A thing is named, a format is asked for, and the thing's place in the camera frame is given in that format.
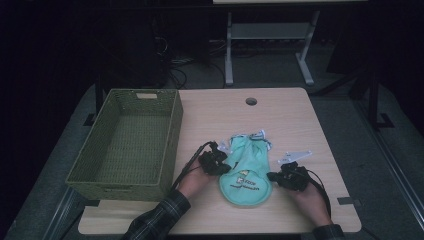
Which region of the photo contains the hand-held gripper black cable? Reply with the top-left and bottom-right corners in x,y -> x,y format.
305,169 -> 333,218
170,140 -> 218,192

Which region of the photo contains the person's right hand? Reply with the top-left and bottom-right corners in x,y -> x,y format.
289,181 -> 333,228

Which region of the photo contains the green woven basket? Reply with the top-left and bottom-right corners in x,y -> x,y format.
65,88 -> 184,202

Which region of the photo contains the dark metal stand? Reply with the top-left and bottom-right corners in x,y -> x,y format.
348,64 -> 396,132

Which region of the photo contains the tangle of floor cables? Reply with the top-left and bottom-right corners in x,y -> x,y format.
153,35 -> 228,90

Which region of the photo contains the left hand-held gripper black cable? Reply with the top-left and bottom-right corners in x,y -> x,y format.
170,140 -> 218,192

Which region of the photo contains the person's left hand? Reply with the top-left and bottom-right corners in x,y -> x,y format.
177,164 -> 215,201

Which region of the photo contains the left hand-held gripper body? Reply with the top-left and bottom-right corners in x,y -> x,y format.
198,141 -> 232,176

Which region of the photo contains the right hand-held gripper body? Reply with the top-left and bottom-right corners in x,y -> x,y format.
277,150 -> 314,193

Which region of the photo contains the mint green baby garment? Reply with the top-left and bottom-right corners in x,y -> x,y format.
217,129 -> 273,208

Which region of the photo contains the grey floor tape piece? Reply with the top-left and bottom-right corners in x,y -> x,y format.
336,196 -> 363,206

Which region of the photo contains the white metal stand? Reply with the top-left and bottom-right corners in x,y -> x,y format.
224,9 -> 321,87

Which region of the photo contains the right hand-held gripper black cable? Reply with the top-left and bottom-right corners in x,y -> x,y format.
305,169 -> 333,218

